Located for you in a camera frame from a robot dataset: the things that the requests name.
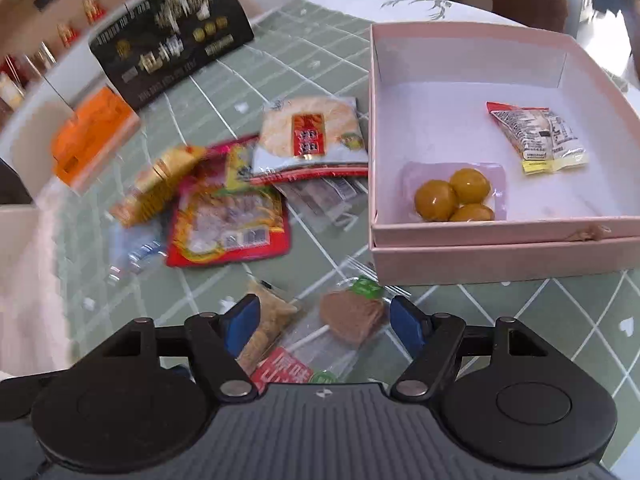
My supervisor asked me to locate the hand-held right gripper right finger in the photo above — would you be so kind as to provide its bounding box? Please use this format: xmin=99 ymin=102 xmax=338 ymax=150
xmin=389 ymin=295 xmax=548 ymax=403

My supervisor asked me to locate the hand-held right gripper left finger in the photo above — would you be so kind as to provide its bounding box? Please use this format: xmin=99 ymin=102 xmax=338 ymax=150
xmin=102 ymin=294 xmax=262 ymax=403

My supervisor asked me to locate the clear packet of tan biscuits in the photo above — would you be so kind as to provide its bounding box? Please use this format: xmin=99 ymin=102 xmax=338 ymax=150
xmin=236 ymin=277 xmax=301 ymax=377

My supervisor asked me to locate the clear packet of brown snack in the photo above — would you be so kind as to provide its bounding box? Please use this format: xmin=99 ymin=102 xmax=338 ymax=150
xmin=285 ymin=276 xmax=393 ymax=367

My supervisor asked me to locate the red foil snack packet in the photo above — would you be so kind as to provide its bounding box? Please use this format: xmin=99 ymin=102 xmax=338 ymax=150
xmin=166 ymin=136 xmax=292 ymax=269

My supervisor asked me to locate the clear packet of blue cubes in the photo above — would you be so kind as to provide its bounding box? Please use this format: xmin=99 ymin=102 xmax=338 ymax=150
xmin=106 ymin=230 xmax=168 ymax=283

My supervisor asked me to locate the rice cracker packet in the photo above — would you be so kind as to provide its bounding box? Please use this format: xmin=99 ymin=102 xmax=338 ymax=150
xmin=251 ymin=96 xmax=371 ymax=183

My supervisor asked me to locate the pink cardboard box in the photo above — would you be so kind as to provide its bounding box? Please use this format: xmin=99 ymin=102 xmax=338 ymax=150
xmin=368 ymin=22 xmax=640 ymax=287

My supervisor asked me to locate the red label snack packet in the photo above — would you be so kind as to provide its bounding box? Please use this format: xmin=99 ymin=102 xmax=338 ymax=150
xmin=249 ymin=344 xmax=342 ymax=394

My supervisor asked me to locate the green grid table mat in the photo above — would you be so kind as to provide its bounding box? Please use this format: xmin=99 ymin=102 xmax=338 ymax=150
xmin=47 ymin=0 xmax=640 ymax=411

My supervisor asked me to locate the packet of yellow-green eggs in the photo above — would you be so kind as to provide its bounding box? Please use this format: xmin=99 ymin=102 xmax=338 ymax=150
xmin=401 ymin=161 xmax=507 ymax=224

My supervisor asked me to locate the clear flat snack packet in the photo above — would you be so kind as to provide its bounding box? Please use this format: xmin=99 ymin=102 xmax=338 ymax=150
xmin=274 ymin=179 xmax=368 ymax=232

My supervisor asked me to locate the gold foil snack packet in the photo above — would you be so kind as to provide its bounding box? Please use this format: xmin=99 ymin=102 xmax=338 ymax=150
xmin=111 ymin=144 xmax=207 ymax=228

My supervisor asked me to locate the white box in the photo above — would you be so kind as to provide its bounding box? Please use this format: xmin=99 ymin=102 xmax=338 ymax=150
xmin=0 ymin=204 xmax=68 ymax=376

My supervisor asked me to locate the red white snack packet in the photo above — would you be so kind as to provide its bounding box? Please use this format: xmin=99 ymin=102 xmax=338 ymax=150
xmin=486 ymin=101 xmax=590 ymax=176

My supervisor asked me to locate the orange box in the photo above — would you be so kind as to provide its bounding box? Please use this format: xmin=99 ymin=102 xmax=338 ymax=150
xmin=51 ymin=86 xmax=142 ymax=192

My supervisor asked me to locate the black printed bag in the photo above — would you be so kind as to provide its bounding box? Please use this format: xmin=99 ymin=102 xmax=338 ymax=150
xmin=89 ymin=0 xmax=256 ymax=112

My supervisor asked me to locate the white shelf cabinet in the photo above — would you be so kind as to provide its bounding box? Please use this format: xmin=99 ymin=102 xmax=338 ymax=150
xmin=0 ymin=0 xmax=241 ymax=126

